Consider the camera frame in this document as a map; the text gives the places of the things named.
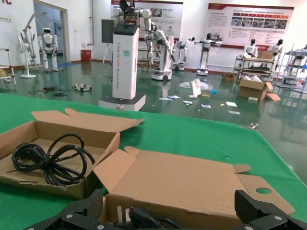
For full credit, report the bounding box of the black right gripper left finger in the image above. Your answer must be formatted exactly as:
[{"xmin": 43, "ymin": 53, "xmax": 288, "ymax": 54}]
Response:
[{"xmin": 24, "ymin": 188, "xmax": 106, "ymax": 230}]

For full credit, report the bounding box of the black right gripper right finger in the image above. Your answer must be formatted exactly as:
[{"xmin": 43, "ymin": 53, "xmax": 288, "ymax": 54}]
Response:
[{"xmin": 234, "ymin": 189, "xmax": 307, "ymax": 230}]

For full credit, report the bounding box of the black power cable bundle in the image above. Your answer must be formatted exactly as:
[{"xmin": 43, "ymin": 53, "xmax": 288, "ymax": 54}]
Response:
[
  {"xmin": 112, "ymin": 205, "xmax": 188, "ymax": 230},
  {"xmin": 11, "ymin": 133, "xmax": 96, "ymax": 186}
]

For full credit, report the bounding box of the cardboard box with open lid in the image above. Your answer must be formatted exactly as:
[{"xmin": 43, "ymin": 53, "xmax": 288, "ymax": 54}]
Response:
[{"xmin": 93, "ymin": 146, "xmax": 295, "ymax": 230}]

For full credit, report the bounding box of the cardboard box with torn rim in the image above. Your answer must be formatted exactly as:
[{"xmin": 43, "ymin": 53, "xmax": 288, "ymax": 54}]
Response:
[{"xmin": 0, "ymin": 107, "xmax": 145, "ymax": 201}]

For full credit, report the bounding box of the large open cardboard box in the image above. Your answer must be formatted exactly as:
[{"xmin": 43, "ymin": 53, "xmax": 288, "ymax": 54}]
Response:
[{"xmin": 237, "ymin": 75, "xmax": 282, "ymax": 102}]

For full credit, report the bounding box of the small cardboard box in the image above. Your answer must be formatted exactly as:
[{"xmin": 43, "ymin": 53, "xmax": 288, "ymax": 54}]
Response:
[{"xmin": 222, "ymin": 71, "xmax": 237, "ymax": 82}]

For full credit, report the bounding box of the red box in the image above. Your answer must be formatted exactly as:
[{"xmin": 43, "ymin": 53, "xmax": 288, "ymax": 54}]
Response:
[{"xmin": 80, "ymin": 49, "xmax": 93, "ymax": 62}]

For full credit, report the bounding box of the closed cardboard box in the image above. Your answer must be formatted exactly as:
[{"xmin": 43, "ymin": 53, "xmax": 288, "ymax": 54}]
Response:
[{"xmin": 258, "ymin": 50, "xmax": 274, "ymax": 60}]

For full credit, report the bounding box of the green table cloth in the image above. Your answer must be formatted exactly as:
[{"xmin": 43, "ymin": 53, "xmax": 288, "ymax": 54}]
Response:
[{"xmin": 0, "ymin": 93, "xmax": 307, "ymax": 230}]

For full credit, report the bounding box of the small white floor device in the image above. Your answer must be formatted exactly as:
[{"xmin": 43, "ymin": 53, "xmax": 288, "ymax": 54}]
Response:
[{"xmin": 73, "ymin": 83, "xmax": 93, "ymax": 93}]

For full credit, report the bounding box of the crumpled clear plastic bag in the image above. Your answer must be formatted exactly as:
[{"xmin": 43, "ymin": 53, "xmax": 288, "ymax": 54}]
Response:
[{"xmin": 179, "ymin": 78, "xmax": 213, "ymax": 91}]

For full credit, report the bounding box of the white paper bag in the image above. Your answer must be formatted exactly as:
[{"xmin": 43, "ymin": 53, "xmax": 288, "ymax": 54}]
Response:
[{"xmin": 190, "ymin": 79, "xmax": 201, "ymax": 98}]

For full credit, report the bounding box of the metal storage shelf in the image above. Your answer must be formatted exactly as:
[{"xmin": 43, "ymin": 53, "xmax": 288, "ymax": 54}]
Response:
[{"xmin": 275, "ymin": 43, "xmax": 307, "ymax": 93}]

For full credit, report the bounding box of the metal rack table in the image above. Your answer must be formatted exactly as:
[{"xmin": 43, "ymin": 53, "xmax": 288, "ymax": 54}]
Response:
[{"xmin": 234, "ymin": 55, "xmax": 276, "ymax": 83}]

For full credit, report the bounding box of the white wheeled robot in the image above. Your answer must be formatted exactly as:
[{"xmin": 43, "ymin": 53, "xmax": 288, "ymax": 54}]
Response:
[
  {"xmin": 172, "ymin": 35, "xmax": 195, "ymax": 72},
  {"xmin": 145, "ymin": 23, "xmax": 173, "ymax": 81}
]

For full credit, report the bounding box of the white robot with outstretched arms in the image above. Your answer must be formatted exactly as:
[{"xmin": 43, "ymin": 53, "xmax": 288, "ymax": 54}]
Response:
[{"xmin": 193, "ymin": 33, "xmax": 223, "ymax": 76}]

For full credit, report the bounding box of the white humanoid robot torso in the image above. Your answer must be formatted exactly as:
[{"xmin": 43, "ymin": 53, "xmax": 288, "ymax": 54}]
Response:
[
  {"xmin": 267, "ymin": 39, "xmax": 285, "ymax": 63},
  {"xmin": 243, "ymin": 38, "xmax": 259, "ymax": 58}
]

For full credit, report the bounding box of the white tube rack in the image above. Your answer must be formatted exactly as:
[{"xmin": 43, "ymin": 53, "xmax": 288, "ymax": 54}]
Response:
[{"xmin": 0, "ymin": 48, "xmax": 17, "ymax": 85}]

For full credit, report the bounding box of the white humanoid robot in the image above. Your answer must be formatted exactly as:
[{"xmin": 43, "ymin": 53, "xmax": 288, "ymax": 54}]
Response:
[{"xmin": 37, "ymin": 27, "xmax": 59, "ymax": 72}]

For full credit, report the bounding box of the black board on tripod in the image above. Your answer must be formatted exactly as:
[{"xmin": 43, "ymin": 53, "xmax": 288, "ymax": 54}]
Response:
[{"xmin": 101, "ymin": 19, "xmax": 115, "ymax": 65}]

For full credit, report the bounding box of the white pedestal fan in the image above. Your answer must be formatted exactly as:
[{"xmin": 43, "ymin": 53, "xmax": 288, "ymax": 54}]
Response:
[{"xmin": 16, "ymin": 37, "xmax": 37, "ymax": 79}]

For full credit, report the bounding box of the tall white robot pedestal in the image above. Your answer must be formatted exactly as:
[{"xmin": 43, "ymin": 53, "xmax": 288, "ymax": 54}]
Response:
[{"xmin": 99, "ymin": 0, "xmax": 154, "ymax": 112}]

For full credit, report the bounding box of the wide wall poster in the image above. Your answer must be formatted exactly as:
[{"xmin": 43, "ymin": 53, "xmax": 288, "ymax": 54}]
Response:
[{"xmin": 208, "ymin": 2, "xmax": 295, "ymax": 49}]

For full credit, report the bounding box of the white gantry frame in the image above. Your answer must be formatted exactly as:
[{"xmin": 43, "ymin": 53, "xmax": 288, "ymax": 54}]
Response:
[{"xmin": 22, "ymin": 11, "xmax": 53, "ymax": 67}]

